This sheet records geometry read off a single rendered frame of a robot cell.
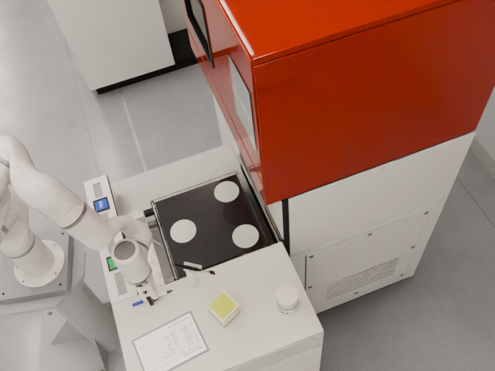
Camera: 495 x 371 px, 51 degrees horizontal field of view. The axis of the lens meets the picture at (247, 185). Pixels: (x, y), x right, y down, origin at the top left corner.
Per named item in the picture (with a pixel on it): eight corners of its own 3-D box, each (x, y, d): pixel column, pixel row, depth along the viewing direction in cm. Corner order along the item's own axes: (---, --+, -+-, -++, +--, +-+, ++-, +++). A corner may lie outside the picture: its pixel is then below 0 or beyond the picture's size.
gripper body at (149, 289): (154, 283, 156) (162, 298, 165) (146, 255, 162) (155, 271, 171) (130, 292, 155) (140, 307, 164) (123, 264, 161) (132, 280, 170)
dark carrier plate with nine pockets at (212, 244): (236, 174, 208) (236, 174, 207) (267, 244, 189) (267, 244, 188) (155, 203, 203) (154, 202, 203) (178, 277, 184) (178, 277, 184)
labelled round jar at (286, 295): (293, 292, 170) (292, 280, 162) (302, 311, 166) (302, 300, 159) (273, 299, 169) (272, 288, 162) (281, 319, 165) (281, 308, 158)
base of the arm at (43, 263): (15, 293, 189) (-10, 274, 174) (15, 247, 199) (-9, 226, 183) (66, 280, 191) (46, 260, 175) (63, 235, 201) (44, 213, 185)
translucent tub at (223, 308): (225, 297, 171) (223, 289, 166) (241, 313, 168) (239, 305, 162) (209, 313, 169) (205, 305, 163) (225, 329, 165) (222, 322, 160)
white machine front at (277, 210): (220, 110, 239) (208, 42, 206) (289, 257, 194) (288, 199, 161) (214, 112, 238) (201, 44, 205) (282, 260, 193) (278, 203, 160)
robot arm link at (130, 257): (128, 254, 160) (119, 281, 155) (116, 232, 149) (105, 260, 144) (154, 257, 159) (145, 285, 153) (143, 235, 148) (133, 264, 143)
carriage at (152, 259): (145, 215, 206) (143, 211, 203) (169, 294, 186) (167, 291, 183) (125, 221, 205) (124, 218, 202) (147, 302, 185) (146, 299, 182)
